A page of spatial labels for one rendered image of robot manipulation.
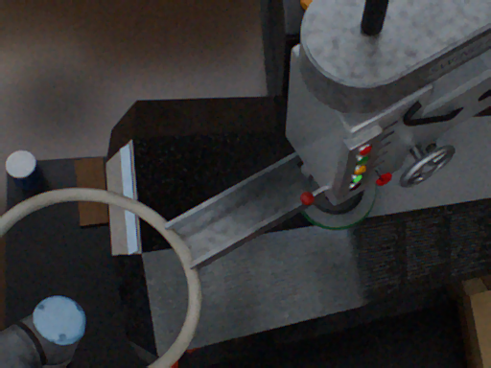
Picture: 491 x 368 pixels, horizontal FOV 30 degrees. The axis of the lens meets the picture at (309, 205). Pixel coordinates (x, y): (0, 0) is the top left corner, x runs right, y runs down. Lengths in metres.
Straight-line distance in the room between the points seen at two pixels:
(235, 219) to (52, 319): 0.65
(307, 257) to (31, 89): 1.50
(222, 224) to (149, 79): 1.45
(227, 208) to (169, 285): 0.38
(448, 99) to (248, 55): 1.66
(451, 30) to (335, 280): 1.02
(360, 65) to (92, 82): 2.03
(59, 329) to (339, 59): 0.68
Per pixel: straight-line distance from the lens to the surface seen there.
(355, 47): 1.66
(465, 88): 2.01
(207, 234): 2.16
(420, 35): 1.69
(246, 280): 2.48
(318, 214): 2.39
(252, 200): 2.18
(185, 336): 2.03
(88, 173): 3.37
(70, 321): 1.68
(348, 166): 1.85
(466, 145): 2.58
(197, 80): 3.51
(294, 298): 2.53
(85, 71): 3.58
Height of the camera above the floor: 3.11
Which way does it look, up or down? 70 degrees down
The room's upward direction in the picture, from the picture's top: 9 degrees clockwise
